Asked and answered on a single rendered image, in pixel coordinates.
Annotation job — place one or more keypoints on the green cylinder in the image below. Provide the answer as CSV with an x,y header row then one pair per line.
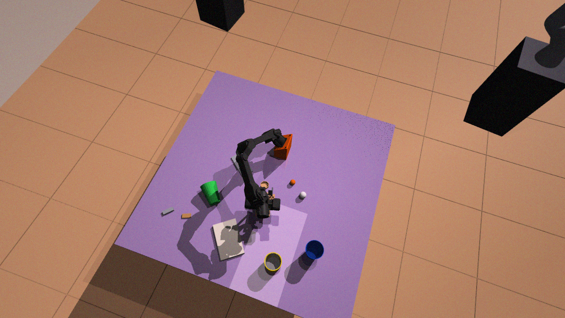
x,y
210,191

